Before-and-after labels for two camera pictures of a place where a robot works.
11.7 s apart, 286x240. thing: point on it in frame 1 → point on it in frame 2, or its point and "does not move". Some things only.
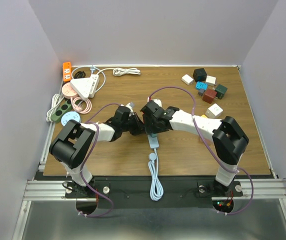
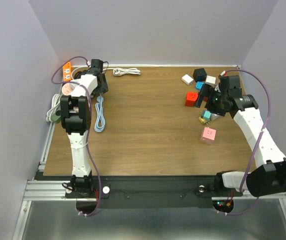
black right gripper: x=150 y=127 → x=207 y=91
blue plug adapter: x=201 y=87 does not move
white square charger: x=211 y=80 does not move
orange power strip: x=67 y=71 does not move
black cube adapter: x=199 y=75 does not move
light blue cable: x=156 y=191 → x=100 y=123
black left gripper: x=139 y=126 → x=104 y=88
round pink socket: x=68 y=91 does not move
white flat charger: x=188 y=80 does not move
